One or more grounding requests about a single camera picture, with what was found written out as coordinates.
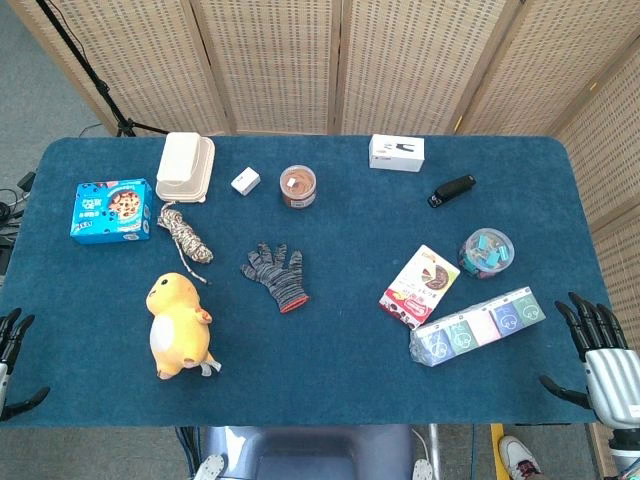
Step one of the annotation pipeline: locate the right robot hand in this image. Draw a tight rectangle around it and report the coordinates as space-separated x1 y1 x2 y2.
538 292 640 430

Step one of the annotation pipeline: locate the blue table cloth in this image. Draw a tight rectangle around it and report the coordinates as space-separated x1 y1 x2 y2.
0 134 612 428

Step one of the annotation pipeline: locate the black tripod stand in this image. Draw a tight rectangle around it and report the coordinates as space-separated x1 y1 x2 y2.
35 0 170 138

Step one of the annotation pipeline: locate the white sneaker shoe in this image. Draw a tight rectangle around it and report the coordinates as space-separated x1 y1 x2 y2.
499 435 543 480

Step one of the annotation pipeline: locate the clear jar of binder clips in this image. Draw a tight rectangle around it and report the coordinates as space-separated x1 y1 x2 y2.
457 227 516 280

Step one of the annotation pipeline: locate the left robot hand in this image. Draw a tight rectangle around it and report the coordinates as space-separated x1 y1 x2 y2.
0 307 52 422

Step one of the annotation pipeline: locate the chocolate snack box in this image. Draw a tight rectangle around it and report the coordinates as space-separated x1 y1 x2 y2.
378 244 461 330

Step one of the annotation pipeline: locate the striped knit work glove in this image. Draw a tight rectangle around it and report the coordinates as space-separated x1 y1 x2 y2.
240 242 310 315

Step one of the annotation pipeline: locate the bundled patterned rope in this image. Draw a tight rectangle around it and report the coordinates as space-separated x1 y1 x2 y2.
157 201 215 285

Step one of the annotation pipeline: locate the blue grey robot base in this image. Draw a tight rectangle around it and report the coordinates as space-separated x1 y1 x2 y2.
193 425 437 480

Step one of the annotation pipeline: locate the blue cookie box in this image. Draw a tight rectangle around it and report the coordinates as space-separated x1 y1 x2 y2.
69 178 154 246

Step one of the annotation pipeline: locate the black cables bundle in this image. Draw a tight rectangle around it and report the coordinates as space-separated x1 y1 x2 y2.
0 171 37 281

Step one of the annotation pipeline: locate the round jar with brown contents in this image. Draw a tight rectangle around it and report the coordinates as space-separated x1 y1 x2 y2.
279 165 318 210

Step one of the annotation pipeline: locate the yellow plush toy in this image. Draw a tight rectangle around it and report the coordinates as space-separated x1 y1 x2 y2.
145 272 221 381

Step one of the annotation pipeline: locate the white product box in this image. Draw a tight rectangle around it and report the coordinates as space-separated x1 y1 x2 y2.
368 133 426 173

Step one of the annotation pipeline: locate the beige lunch box container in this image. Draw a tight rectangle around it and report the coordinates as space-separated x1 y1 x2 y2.
155 131 217 204

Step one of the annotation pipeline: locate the black stapler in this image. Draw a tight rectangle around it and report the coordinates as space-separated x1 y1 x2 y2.
427 174 477 209

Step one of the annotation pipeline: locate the woven folding screen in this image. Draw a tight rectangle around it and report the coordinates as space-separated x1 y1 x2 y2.
6 0 640 480

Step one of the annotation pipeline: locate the small white box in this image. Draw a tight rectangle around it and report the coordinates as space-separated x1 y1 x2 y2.
230 167 262 197

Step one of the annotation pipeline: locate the wrapped tissue pack multipack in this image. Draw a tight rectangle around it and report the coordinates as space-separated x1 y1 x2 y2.
409 286 547 369

